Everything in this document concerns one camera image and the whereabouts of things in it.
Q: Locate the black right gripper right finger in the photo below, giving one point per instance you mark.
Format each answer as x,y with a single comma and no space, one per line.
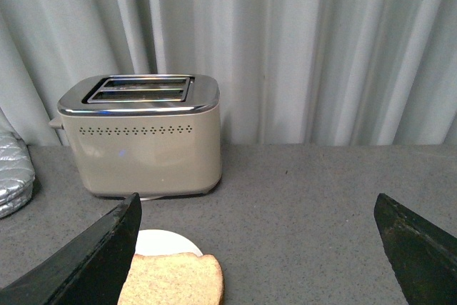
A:
422,255

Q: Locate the white round plate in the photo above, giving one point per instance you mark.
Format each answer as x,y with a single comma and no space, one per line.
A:
157,242

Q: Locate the slice of brown bread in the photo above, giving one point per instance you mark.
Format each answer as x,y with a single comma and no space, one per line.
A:
183,278

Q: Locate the beige two-slot toaster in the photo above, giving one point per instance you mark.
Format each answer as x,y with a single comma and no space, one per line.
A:
157,135

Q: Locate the silver quilted oven mitt top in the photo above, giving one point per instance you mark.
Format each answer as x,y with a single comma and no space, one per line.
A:
17,174

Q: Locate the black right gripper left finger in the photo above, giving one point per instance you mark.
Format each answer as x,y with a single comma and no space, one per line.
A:
90,269

